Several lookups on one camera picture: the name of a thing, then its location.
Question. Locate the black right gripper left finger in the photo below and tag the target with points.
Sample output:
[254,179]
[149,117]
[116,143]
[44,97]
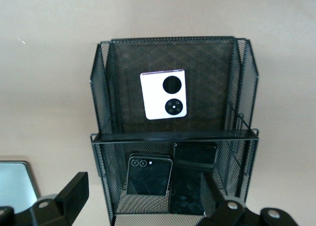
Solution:
[74,199]

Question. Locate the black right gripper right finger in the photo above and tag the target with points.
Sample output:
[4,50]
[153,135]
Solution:
[214,206]

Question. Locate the long black smartphone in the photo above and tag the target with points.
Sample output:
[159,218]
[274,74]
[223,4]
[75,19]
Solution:
[195,154]

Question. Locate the silver closed laptop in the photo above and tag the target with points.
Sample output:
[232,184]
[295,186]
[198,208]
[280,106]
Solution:
[14,184]

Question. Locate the black mesh two-tier organizer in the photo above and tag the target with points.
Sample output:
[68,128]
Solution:
[123,63]

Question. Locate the lavender flip phone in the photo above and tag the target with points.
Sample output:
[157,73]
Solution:
[153,97]

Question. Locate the black flip phone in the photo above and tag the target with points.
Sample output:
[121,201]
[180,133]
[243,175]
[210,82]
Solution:
[148,179]

